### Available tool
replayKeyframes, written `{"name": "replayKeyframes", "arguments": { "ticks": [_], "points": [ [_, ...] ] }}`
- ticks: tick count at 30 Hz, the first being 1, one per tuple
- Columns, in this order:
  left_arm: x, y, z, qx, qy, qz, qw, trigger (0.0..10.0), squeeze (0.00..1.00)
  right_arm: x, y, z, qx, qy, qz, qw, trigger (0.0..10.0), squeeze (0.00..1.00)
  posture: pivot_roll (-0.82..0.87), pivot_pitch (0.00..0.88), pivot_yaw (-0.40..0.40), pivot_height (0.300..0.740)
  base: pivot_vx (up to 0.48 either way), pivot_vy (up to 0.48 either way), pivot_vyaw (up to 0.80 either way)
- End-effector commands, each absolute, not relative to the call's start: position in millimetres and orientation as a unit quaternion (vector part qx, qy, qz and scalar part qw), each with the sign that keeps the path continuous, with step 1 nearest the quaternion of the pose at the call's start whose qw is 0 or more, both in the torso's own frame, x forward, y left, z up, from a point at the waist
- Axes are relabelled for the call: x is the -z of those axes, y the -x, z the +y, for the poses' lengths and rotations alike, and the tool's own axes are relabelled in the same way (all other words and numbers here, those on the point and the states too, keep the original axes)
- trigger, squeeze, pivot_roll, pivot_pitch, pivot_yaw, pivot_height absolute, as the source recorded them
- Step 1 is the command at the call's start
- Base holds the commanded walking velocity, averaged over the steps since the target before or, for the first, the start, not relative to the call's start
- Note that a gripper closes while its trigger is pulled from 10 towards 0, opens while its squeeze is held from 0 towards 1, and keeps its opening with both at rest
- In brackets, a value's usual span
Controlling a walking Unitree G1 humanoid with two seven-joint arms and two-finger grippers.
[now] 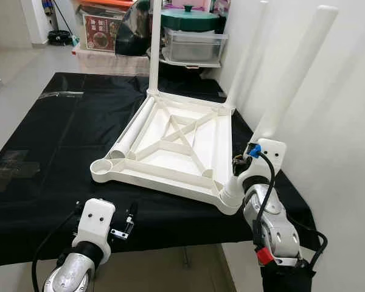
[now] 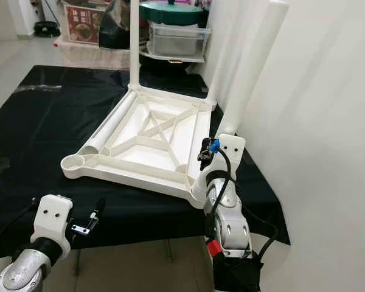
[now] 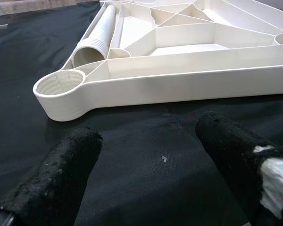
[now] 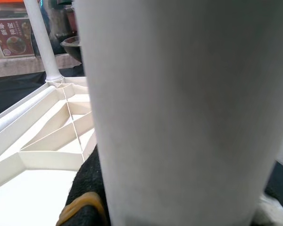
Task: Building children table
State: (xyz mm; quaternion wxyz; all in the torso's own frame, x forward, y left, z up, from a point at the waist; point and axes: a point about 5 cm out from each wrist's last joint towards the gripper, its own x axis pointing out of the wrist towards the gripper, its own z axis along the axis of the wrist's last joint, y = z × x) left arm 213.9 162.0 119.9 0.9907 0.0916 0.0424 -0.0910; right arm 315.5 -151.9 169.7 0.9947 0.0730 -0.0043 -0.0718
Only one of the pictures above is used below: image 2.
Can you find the clear plastic container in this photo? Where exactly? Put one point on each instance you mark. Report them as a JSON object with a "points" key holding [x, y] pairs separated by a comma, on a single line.
{"points": [[176, 42]]}

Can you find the clear tape strip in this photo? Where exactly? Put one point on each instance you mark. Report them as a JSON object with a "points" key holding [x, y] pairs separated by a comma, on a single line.
{"points": [[38, 88]]}

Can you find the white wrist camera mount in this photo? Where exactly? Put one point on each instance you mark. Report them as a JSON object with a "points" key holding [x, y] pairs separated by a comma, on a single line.
{"points": [[53, 216], [231, 149]]}

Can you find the black table cloth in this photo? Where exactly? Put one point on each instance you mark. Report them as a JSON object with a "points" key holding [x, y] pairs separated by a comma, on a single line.
{"points": [[36, 134]]}

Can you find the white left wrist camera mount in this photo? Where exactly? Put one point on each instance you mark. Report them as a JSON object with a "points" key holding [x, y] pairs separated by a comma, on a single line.
{"points": [[53, 216]]}

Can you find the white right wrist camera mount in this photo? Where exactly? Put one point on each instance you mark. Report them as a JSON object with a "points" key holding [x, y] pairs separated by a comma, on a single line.
{"points": [[231, 149]]}

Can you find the beige patterned cloth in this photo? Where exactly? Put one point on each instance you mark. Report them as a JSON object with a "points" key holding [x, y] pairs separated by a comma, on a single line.
{"points": [[91, 56]]}

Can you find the white plastic table top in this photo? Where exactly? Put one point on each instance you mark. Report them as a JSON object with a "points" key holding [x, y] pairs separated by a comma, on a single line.
{"points": [[152, 140]]}

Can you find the black plastic bag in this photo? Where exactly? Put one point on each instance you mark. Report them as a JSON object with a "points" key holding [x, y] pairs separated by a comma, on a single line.
{"points": [[115, 25]]}

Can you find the red printed food box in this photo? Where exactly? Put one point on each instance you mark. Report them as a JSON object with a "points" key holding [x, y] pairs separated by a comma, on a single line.
{"points": [[83, 23]]}

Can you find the green pot with lid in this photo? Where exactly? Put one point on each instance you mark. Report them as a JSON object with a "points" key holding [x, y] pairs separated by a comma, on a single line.
{"points": [[170, 13]]}

